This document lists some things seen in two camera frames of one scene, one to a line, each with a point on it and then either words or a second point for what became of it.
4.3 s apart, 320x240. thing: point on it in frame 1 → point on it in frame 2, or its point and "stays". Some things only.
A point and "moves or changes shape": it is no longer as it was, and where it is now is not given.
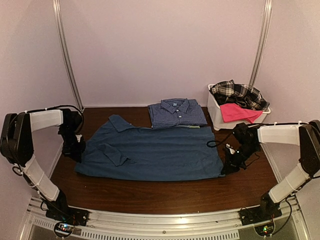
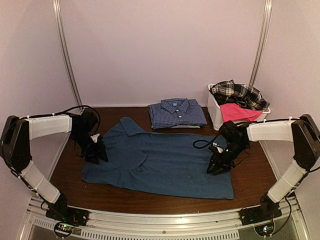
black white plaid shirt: x=228 y=92 stays
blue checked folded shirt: x=173 y=112 stays
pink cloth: x=233 y=112 stays
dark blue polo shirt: x=126 y=151 moves or changes shape
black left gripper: x=75 y=154 → x=99 y=152
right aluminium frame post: x=268 y=7 stays
